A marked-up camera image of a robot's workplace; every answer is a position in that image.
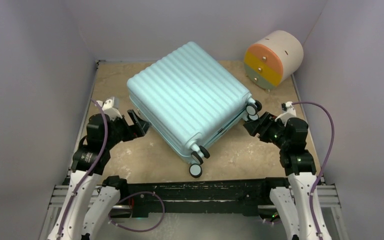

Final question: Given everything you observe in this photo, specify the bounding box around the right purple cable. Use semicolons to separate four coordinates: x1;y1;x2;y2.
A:
261;101;336;240

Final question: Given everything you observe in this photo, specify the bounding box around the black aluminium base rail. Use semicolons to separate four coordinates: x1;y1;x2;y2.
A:
38;177;352;240

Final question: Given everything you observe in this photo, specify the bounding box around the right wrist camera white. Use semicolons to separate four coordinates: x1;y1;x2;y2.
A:
274;101;297;126

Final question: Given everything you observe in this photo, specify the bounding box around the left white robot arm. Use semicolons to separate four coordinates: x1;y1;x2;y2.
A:
47;109;150;240

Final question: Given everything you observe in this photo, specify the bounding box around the purple cable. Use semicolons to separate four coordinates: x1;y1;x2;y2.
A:
261;101;336;240
55;98;166;240

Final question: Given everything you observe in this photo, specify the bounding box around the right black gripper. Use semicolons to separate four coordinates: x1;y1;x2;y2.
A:
243;111;290;149

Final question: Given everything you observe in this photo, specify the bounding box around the round pastel drawer cabinet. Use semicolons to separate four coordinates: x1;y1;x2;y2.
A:
243;30;304;92

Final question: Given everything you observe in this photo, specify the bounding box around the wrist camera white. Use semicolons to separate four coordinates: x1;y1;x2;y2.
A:
274;101;297;126
98;96;122;121

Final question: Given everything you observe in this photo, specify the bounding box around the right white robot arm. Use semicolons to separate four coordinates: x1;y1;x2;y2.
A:
243;112;332;240

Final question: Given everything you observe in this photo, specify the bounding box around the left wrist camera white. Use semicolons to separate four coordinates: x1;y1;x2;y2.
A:
98;96;122;121

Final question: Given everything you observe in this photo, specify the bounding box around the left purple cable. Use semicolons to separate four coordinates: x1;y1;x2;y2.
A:
55;98;166;240

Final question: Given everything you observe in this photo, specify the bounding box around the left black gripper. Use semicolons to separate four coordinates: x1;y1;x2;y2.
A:
103;109;150;149

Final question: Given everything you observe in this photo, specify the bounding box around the light blue suitcase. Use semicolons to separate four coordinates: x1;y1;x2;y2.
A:
126;41;262;178

